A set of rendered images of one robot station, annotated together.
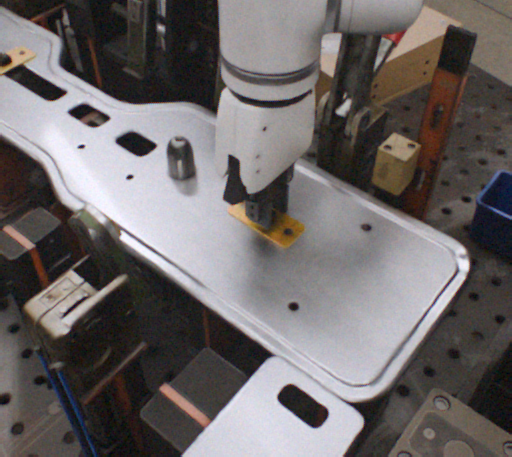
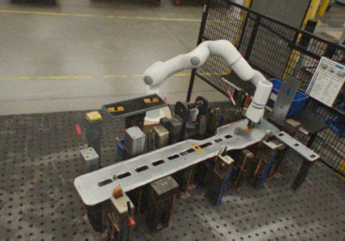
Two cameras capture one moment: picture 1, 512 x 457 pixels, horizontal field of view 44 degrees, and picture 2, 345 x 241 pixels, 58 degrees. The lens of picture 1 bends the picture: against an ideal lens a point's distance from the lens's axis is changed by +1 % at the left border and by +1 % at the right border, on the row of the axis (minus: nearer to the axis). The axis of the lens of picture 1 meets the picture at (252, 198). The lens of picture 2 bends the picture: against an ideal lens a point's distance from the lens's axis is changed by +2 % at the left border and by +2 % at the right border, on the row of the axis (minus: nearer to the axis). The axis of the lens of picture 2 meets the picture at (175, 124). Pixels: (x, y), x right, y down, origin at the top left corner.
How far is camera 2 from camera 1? 198 cm
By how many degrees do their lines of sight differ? 60
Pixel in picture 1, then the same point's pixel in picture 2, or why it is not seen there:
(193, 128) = (225, 129)
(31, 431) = (249, 195)
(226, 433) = (285, 140)
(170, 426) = (282, 147)
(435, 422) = (289, 122)
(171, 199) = (243, 136)
